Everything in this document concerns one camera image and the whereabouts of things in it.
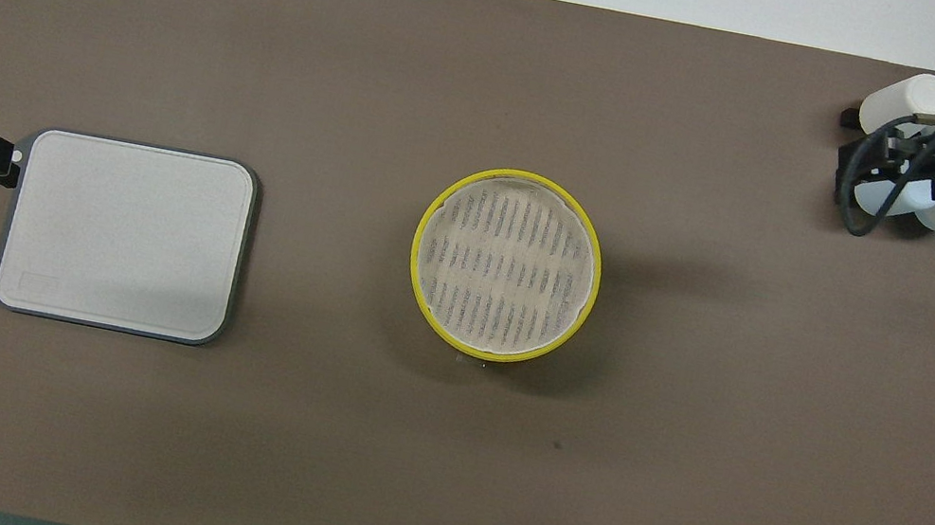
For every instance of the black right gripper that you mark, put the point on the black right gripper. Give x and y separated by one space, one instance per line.
919 155

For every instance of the yellow rimmed steamer lid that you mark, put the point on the yellow rimmed steamer lid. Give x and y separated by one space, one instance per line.
506 260

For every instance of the yellow rimmed steamer basket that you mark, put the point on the yellow rimmed steamer basket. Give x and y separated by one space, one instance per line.
494 357

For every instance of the black cup rack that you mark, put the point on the black cup rack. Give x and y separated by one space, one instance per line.
847 118

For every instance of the light blue bottle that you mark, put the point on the light blue bottle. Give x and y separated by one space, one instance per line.
883 196

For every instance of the white bottle top left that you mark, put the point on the white bottle top left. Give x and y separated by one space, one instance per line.
902 99

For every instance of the white bottle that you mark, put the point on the white bottle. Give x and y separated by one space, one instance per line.
902 99
932 218

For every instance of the white bottle bottom right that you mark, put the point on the white bottle bottom right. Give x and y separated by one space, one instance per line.
932 218

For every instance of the brown table mat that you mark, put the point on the brown table mat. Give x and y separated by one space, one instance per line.
207 428

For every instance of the grey cutting board dark frame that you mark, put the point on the grey cutting board dark frame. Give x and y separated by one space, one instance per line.
125 241

